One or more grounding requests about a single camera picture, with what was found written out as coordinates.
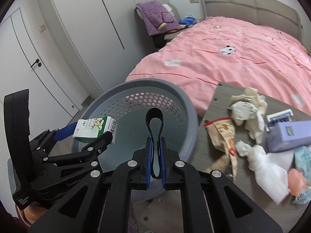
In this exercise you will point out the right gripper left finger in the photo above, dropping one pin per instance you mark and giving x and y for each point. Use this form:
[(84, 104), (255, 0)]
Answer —
[(100, 202)]

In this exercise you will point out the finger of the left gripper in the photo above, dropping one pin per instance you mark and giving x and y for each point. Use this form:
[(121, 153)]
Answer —
[(90, 151), (48, 139)]

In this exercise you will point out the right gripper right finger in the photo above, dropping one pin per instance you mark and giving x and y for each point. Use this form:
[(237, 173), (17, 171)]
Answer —
[(211, 202)]

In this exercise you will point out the green white milk carton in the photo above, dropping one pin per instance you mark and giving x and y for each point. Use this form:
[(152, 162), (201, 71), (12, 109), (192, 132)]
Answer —
[(88, 130)]

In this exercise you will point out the black elastic band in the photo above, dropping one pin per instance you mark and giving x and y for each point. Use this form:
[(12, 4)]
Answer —
[(156, 146)]

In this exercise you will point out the red snack wrapper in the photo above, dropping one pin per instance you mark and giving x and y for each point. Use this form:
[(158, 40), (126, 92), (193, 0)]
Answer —
[(222, 135)]

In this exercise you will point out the pink toy pig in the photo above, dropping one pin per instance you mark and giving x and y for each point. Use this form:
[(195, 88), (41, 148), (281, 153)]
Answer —
[(296, 181)]

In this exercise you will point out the purple long carton box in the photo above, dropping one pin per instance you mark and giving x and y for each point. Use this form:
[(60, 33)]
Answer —
[(288, 135)]

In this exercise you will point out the white paper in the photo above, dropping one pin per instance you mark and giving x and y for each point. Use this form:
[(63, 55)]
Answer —
[(249, 109)]

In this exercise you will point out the blue baby wipes pack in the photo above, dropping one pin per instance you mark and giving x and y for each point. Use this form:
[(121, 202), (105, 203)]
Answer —
[(302, 165)]

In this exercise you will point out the playing card box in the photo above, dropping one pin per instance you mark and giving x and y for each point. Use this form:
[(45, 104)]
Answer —
[(281, 116)]

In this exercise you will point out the grey perforated trash basket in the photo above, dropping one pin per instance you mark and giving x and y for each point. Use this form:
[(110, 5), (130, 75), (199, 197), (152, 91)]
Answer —
[(139, 108)]

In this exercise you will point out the left hand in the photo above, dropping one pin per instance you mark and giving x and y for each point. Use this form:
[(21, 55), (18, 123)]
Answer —
[(31, 214)]

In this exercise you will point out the white door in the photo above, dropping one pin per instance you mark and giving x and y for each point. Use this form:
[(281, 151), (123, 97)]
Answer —
[(23, 68)]

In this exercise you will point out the chair under purple jacket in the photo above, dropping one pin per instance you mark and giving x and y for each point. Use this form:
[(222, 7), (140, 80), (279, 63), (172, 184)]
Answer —
[(161, 39)]

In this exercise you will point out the white wardrobe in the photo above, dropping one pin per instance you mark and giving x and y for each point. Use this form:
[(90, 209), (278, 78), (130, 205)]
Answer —
[(101, 40)]

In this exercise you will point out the purple fleece jacket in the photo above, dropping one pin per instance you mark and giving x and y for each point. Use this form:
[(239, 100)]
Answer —
[(157, 19)]

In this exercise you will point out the pink bed duvet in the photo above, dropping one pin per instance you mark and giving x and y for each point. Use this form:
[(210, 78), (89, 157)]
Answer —
[(221, 49)]

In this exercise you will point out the blue item on nightstand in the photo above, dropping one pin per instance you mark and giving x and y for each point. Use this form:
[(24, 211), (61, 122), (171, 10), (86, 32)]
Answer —
[(188, 21)]

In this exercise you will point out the grey padded headboard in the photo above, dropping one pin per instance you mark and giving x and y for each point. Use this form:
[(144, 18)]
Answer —
[(270, 13)]

